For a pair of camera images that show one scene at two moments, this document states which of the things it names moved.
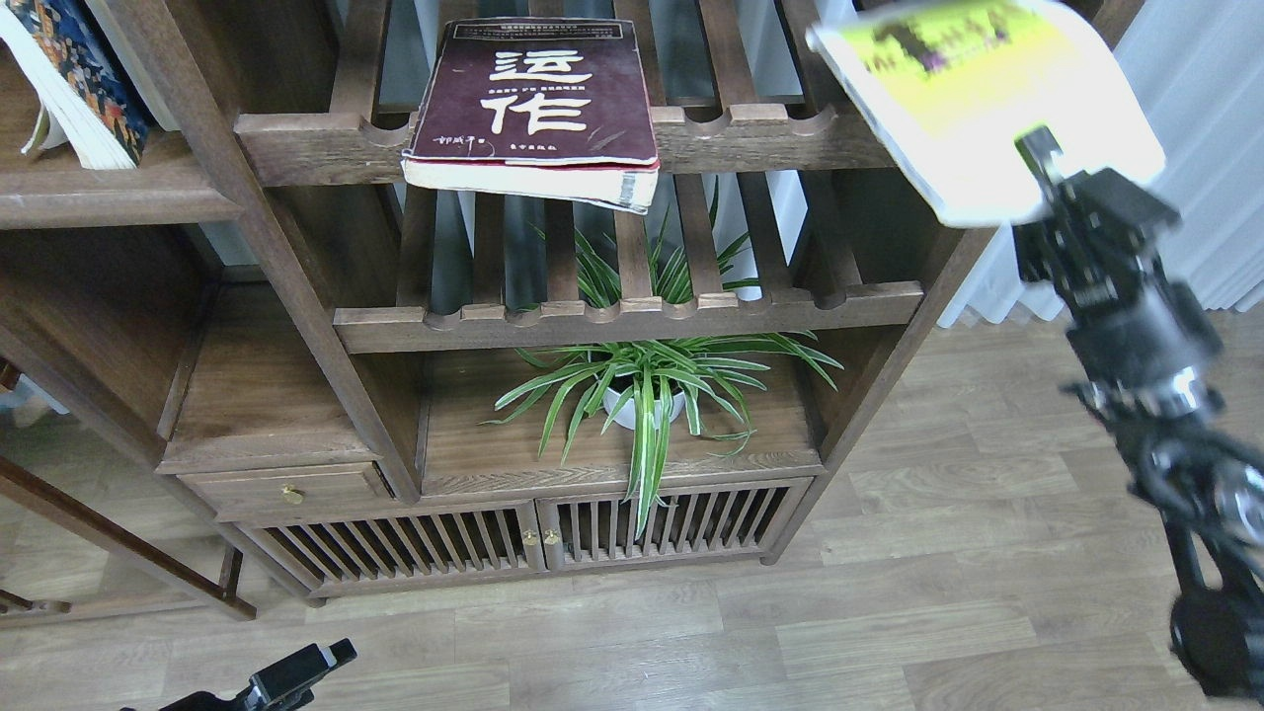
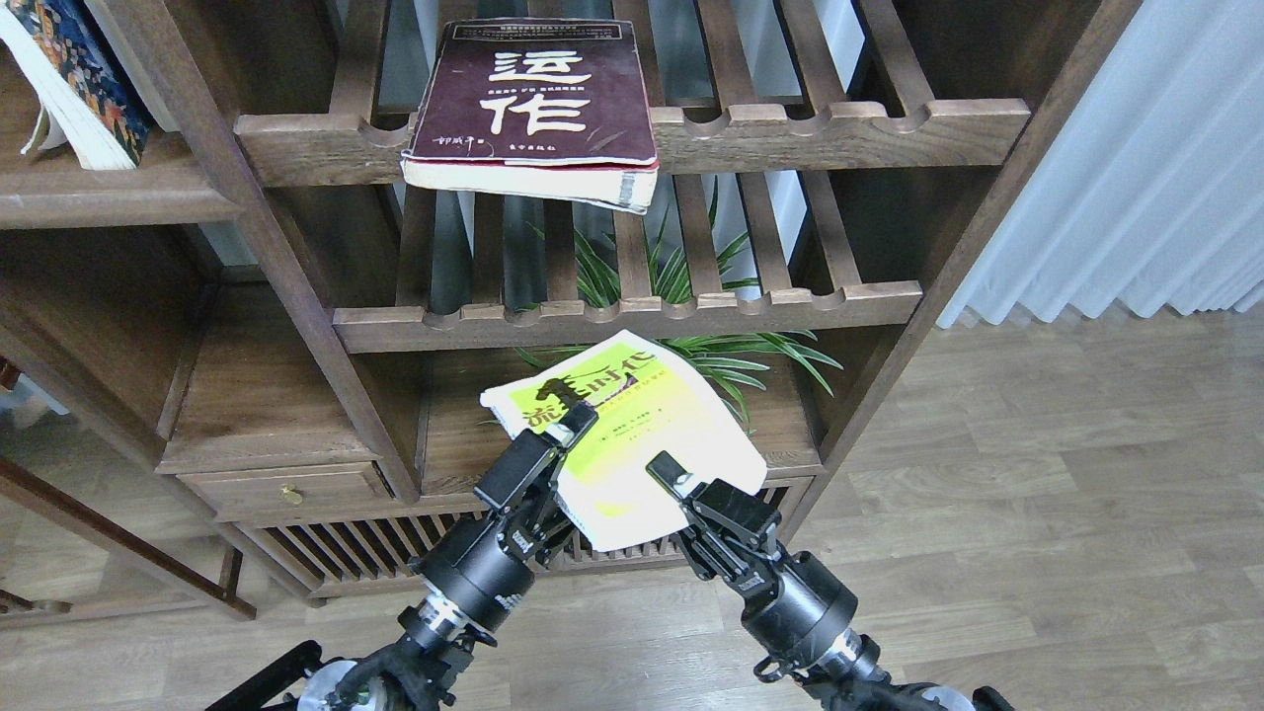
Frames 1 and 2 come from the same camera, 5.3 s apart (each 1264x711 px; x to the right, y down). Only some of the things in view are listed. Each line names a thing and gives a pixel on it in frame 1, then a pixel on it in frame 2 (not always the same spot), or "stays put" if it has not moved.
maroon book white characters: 550,109 stays put
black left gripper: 255,698 to 475,577
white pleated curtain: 1203,64 stays put
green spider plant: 641,382 stays put
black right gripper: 1141,338 to 795,606
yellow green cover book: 951,83 to 648,402
